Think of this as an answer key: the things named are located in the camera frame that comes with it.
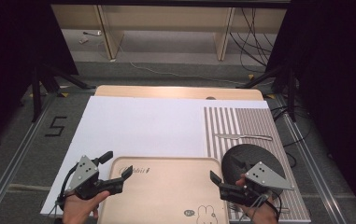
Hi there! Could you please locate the right gripper grey cable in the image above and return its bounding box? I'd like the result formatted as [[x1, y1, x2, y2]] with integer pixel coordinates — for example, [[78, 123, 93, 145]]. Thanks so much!
[[240, 189, 283, 224]]

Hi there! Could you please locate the bundle of black cables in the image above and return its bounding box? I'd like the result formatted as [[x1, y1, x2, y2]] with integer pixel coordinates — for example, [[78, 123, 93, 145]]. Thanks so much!
[[229, 7, 277, 75]]

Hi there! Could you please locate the person's right hand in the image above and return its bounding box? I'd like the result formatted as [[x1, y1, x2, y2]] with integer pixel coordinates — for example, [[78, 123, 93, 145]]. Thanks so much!
[[235, 175, 279, 224]]

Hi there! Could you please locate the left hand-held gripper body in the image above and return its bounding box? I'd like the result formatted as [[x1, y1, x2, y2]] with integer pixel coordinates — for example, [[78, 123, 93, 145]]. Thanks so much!
[[58, 154, 125, 201]]

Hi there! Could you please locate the aluminium floor rail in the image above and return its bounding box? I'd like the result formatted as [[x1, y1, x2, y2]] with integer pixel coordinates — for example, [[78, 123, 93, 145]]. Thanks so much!
[[0, 92, 58, 224], [275, 92, 346, 224]]

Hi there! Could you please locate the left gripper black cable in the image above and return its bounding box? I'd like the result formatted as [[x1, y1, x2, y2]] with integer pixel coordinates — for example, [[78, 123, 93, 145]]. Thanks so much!
[[53, 163, 81, 220]]

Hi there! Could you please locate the white board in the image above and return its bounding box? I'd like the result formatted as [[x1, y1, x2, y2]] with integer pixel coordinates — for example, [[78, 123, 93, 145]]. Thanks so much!
[[39, 95, 270, 217]]

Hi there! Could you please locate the person's left hand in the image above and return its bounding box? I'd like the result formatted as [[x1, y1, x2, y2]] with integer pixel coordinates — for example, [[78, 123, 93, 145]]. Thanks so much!
[[62, 190, 111, 224]]

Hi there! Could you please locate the beige wooden shelf unit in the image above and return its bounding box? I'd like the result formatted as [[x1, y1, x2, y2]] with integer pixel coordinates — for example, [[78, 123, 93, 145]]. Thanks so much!
[[50, 4, 289, 62]]

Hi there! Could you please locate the white floor cable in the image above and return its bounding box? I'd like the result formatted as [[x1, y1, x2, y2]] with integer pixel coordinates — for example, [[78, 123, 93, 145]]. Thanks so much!
[[116, 46, 249, 86]]

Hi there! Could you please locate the dark curtain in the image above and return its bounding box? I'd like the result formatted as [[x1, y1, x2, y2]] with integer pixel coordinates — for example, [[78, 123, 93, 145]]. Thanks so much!
[[0, 0, 80, 152], [265, 0, 356, 223]]

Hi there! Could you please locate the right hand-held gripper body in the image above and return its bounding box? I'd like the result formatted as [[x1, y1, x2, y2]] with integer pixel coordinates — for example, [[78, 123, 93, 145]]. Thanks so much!
[[220, 161, 295, 208]]

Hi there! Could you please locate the striped placemat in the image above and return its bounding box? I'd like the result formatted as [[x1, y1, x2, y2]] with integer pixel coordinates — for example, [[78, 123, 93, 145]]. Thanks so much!
[[203, 106, 312, 223]]

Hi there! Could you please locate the black round slate plate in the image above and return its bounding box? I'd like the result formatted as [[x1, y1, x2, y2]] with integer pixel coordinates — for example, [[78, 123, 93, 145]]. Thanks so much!
[[221, 143, 287, 191]]

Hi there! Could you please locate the black metal stand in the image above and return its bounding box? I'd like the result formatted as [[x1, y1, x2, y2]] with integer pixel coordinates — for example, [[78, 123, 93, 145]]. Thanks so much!
[[30, 63, 96, 123], [235, 64, 299, 123]]

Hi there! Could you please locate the black floor cable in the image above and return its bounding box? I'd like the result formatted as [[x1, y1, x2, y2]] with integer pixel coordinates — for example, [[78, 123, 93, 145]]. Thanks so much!
[[270, 105, 312, 170]]

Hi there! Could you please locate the beige tray with rabbit print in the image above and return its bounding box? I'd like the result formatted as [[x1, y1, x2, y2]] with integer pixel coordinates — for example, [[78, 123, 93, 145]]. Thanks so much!
[[96, 156, 231, 224]]

